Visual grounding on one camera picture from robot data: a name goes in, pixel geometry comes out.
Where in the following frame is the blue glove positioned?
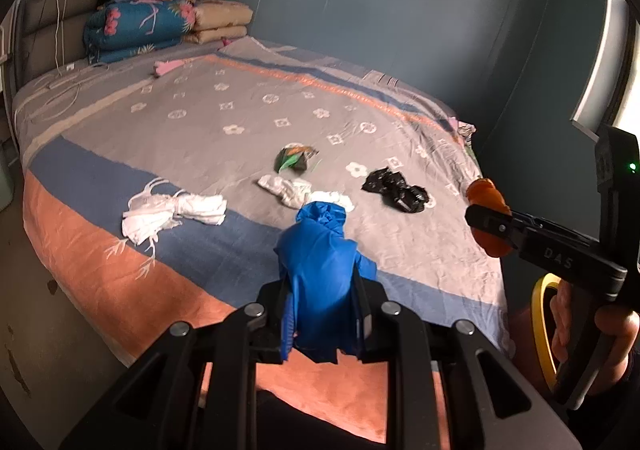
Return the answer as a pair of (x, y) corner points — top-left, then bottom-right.
(274, 201), (378, 363)

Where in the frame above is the yellow rimmed black trash bin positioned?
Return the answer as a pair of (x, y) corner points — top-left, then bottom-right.
(530, 274), (561, 392)

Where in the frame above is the right hand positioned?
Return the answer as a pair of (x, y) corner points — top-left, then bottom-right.
(550, 280), (639, 394)

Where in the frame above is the crumpled white tissue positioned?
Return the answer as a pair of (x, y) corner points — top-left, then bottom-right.
(257, 174), (355, 213)

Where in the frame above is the crumpled black plastic bag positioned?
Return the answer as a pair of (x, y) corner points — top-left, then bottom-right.
(361, 167), (430, 214)

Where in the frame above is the white crumpled paper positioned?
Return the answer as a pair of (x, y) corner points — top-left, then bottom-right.
(120, 177), (228, 256)

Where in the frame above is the window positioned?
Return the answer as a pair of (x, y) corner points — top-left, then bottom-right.
(570, 0), (639, 141)

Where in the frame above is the grey patterned bed cover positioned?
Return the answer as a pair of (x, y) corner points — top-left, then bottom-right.
(12, 38), (509, 364)

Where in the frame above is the floral sheet at bed corner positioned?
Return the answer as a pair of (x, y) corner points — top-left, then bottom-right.
(448, 117), (477, 162)

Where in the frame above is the pink cloth piece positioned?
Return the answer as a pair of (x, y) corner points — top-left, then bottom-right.
(153, 58), (192, 78)

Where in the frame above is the beige folded quilt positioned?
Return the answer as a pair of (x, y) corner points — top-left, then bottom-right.
(183, 0), (254, 44)

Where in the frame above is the teal floral folded quilt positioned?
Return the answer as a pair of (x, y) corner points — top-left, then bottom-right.
(82, 0), (196, 64)

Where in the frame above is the dark grey bed headboard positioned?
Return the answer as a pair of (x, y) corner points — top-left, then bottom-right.
(8, 0), (216, 92)

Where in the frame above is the white charging cable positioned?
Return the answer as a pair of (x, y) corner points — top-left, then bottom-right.
(29, 0), (109, 121)

